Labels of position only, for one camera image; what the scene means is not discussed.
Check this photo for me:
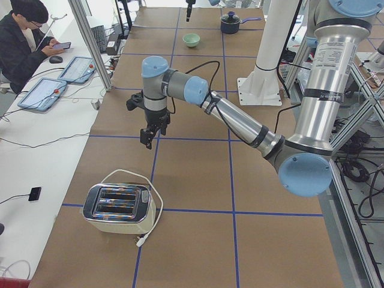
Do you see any smartphone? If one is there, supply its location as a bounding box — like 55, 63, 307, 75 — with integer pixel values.
52, 42, 71, 50

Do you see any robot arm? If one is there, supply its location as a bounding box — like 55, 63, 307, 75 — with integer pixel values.
140, 1, 383, 197
185, 0, 220, 22

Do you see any teach pendant tablet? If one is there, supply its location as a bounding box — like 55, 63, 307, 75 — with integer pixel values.
58, 56, 95, 85
17, 77, 67, 112

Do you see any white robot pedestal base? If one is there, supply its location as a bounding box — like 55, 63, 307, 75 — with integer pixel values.
238, 0, 302, 106

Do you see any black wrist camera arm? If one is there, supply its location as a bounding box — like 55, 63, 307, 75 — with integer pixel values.
126, 92, 145, 111

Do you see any black keyboard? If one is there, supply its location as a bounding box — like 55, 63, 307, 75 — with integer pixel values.
91, 25, 107, 53

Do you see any small black box device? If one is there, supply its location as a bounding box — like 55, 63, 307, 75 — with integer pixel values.
28, 187, 41, 202

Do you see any seated person in black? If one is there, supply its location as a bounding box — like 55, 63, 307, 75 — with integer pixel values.
1, 0, 65, 94

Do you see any cream toaster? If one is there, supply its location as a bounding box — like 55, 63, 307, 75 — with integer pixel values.
82, 183, 156, 235

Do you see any black computer mouse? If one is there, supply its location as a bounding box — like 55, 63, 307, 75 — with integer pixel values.
49, 56, 63, 64

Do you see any near teach pendant tablet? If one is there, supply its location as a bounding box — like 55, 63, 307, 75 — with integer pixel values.
17, 77, 67, 112

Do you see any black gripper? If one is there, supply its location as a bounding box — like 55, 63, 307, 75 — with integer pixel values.
186, 0, 195, 22
140, 108, 170, 149

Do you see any aluminium frame post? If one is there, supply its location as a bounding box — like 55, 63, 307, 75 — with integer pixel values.
68, 0, 112, 92

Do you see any green bowl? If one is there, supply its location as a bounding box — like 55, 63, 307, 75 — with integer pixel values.
182, 33, 200, 48

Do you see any blue saucepan with glass lid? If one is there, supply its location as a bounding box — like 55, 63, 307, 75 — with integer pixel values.
220, 11, 262, 34

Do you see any far teach pendant tablet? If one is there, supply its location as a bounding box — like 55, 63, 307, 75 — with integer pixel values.
58, 56, 95, 85

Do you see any white toaster power cord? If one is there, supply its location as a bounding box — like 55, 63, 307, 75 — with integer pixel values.
100, 169, 164, 248

